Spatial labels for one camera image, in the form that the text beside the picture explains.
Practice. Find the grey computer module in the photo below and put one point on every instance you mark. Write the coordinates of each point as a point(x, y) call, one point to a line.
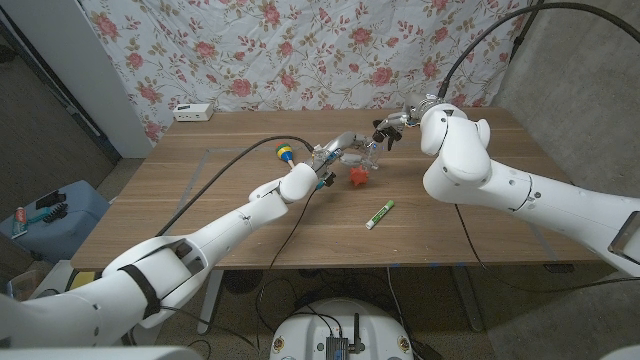
point(336, 347)

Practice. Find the blue storage box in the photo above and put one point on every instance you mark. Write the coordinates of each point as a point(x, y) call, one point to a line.
point(70, 230)

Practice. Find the white robot shoulder cover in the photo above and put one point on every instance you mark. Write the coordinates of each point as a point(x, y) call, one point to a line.
point(100, 354)

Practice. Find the clear plastic dispenser bottle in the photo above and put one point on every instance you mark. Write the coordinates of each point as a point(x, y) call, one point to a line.
point(372, 157)

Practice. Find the black pump head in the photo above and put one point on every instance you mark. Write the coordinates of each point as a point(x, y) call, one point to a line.
point(382, 136)

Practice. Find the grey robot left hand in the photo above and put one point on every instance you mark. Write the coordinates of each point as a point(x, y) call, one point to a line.
point(342, 144)

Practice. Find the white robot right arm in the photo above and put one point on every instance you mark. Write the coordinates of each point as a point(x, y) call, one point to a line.
point(500, 185)

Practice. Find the white power strip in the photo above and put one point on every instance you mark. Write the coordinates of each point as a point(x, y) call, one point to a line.
point(192, 112)

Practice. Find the yellow and black floor item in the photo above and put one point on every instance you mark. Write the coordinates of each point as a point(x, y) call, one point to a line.
point(82, 281)

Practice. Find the green and white marker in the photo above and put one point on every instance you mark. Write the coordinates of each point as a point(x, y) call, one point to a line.
point(380, 215)

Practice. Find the red toothpaste tube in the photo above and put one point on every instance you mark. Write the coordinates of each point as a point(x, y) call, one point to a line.
point(20, 220)

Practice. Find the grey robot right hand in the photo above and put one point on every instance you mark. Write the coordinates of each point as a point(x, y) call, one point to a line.
point(412, 107)

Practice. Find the white table leg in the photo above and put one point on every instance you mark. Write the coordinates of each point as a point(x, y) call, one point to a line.
point(210, 300)

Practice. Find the black backdrop stand pole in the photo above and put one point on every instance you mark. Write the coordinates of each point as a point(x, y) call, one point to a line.
point(520, 42)

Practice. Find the grey table leg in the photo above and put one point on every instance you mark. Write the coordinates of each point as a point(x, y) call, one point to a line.
point(470, 305)

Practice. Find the black antenna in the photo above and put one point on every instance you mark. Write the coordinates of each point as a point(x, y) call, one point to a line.
point(357, 332)

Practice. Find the black hair brush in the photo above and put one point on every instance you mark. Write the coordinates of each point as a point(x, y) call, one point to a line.
point(56, 212)

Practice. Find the floral backdrop cloth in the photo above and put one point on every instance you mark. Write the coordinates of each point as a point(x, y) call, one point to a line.
point(310, 50)

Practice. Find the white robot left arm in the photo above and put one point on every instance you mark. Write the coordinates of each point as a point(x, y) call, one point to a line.
point(235, 220)

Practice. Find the red spiky stress ball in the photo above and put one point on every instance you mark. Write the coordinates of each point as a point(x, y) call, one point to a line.
point(359, 176)

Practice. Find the white robot torso base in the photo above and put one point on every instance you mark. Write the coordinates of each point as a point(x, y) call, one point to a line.
point(310, 330)

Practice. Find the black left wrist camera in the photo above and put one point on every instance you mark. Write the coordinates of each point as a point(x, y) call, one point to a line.
point(329, 180)

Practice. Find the multicoloured wooden maraca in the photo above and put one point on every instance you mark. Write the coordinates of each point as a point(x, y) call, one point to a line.
point(284, 151)

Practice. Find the black flat clip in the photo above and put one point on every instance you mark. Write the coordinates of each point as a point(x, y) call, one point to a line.
point(50, 199)

